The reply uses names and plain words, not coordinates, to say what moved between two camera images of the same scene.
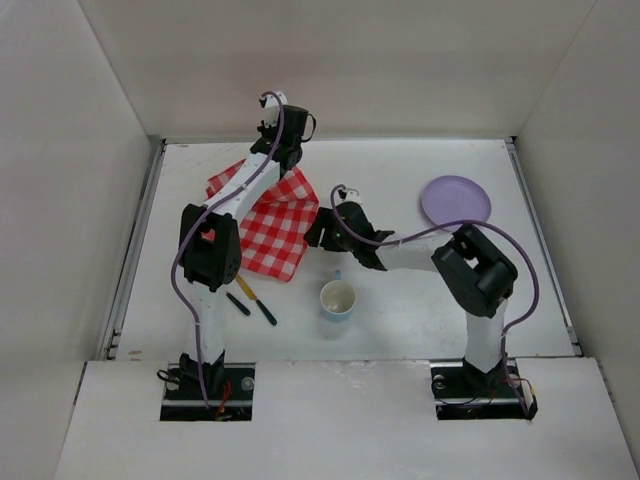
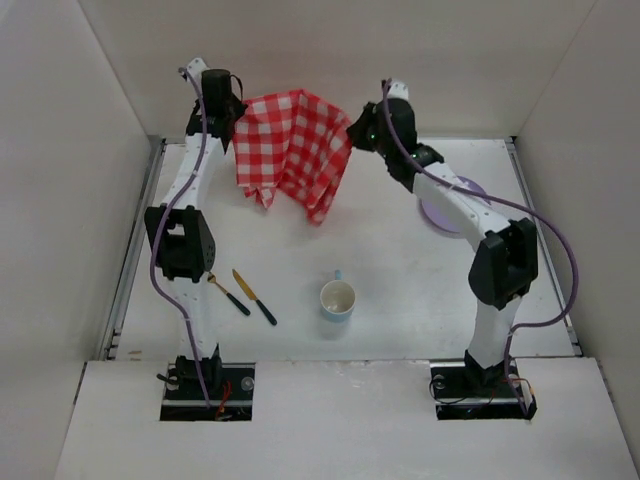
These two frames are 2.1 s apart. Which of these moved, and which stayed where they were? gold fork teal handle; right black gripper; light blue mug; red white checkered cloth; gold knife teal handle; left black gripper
Moved: right black gripper; red white checkered cloth; left black gripper
Stayed: light blue mug; gold knife teal handle; gold fork teal handle
